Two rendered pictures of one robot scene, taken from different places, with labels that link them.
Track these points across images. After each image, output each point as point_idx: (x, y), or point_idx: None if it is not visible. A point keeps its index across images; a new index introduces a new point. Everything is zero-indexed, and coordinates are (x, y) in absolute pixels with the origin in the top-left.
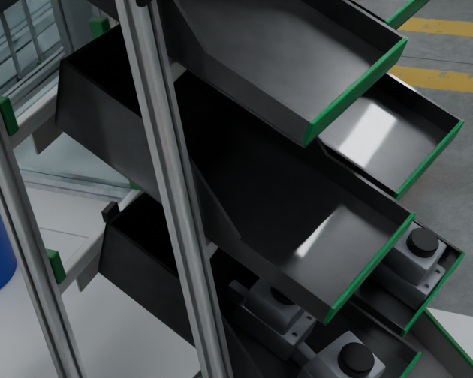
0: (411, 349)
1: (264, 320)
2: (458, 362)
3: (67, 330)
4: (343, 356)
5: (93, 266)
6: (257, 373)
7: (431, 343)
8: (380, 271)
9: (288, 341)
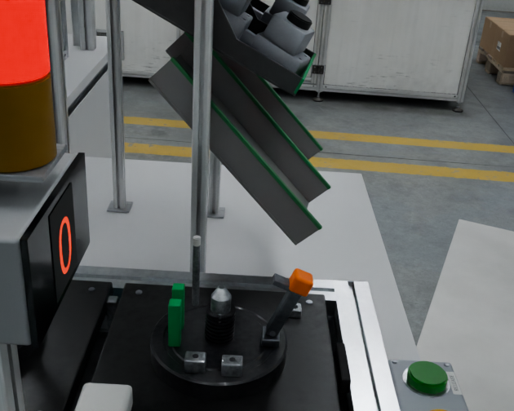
0: (309, 51)
1: (223, 5)
2: (294, 130)
3: (59, 14)
4: (294, 13)
5: None
6: (231, 28)
7: (275, 119)
8: (268, 22)
9: (242, 20)
